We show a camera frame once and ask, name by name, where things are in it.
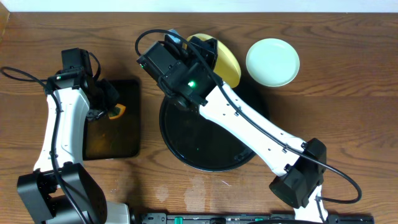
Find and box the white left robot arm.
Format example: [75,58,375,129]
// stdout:
[17,48,131,224]

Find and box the round black tray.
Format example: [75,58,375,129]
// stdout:
[159,98,256,172]

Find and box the yellow plate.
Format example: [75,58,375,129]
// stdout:
[185,33,242,89]

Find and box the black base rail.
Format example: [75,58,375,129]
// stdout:
[131,213,375,224]

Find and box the rectangular black water tray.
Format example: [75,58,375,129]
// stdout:
[83,79,141,161]

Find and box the green plate with ketchup stain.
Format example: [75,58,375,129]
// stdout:
[246,38,300,88]

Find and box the orange green scrub sponge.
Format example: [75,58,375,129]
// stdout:
[108,103,126,119]

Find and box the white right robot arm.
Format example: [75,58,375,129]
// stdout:
[137,34,328,223]

